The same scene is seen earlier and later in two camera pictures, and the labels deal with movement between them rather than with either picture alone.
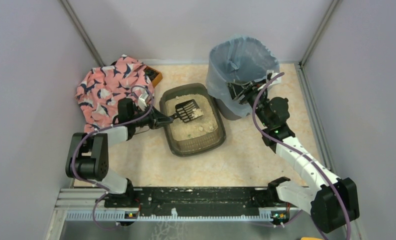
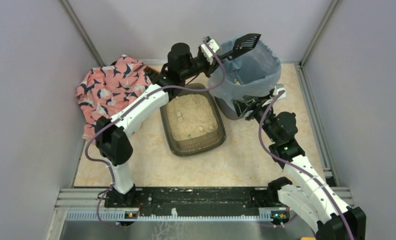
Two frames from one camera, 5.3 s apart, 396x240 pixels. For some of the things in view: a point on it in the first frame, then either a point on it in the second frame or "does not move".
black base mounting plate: (193, 201) does not move
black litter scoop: (187, 111) to (243, 44)
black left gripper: (154, 118) to (220, 55)
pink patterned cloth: (99, 93) does not move
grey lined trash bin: (240, 59) does not move
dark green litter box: (200, 134) does not move
